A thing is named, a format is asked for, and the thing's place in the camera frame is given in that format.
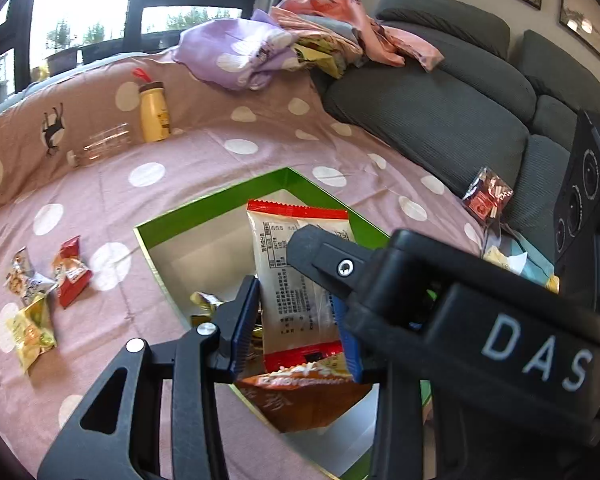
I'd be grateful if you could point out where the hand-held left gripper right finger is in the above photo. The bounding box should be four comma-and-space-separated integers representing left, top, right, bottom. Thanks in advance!
329, 294, 428, 480

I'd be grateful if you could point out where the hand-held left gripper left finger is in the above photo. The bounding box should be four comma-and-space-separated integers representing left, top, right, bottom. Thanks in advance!
36, 275, 261, 480

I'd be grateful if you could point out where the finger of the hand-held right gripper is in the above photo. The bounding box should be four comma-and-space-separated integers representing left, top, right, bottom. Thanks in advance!
286, 225, 481, 356

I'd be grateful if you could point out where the pale beige snack packet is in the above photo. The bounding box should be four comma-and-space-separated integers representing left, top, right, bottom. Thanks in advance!
246, 199, 356, 373

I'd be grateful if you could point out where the orange snack packet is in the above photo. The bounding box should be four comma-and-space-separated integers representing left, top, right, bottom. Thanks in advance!
236, 355, 376, 433

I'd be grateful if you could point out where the green cardboard box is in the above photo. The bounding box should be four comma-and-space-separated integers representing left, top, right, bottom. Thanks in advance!
132, 167, 433, 480

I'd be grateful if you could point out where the yellow green snack packet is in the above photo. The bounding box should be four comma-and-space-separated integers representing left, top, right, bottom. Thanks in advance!
7, 292, 58, 375

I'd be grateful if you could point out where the silver white snack packet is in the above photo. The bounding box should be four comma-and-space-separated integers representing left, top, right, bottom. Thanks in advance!
5, 246, 56, 306

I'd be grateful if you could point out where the dark yellow snack packet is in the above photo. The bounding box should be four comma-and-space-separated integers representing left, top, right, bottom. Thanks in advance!
189, 291, 231, 331

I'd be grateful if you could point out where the light blue packet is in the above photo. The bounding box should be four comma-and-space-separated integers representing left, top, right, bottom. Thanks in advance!
510, 232, 556, 281

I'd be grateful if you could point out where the red clear snack packet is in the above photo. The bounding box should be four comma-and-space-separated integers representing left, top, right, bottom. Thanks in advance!
462, 166, 515, 221

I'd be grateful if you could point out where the grey sofa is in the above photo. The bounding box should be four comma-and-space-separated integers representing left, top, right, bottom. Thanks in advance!
312, 0, 581, 266

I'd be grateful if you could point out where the pink polka dot blanket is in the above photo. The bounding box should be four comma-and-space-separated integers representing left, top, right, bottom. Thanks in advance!
0, 50, 486, 480

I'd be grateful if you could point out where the yellow printed cloth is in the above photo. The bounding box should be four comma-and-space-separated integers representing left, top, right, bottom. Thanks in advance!
294, 35, 353, 80

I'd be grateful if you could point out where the pink printed cloth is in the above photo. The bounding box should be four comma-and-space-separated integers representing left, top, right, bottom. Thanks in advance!
270, 0, 446, 72

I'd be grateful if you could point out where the yellow bottle with red cap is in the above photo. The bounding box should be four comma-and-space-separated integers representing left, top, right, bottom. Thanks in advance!
132, 67, 172, 143

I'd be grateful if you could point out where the clear plastic container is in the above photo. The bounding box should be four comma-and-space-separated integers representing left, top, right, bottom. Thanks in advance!
66, 122, 132, 167

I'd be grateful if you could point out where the grey folded cloth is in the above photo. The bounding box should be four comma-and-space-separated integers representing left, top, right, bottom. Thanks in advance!
305, 15, 366, 46

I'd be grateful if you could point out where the purple polka dot cloth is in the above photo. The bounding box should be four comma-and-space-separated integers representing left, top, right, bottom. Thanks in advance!
174, 10, 306, 92

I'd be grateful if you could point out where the black window frame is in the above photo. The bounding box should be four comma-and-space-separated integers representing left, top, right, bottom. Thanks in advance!
0, 0, 261, 106

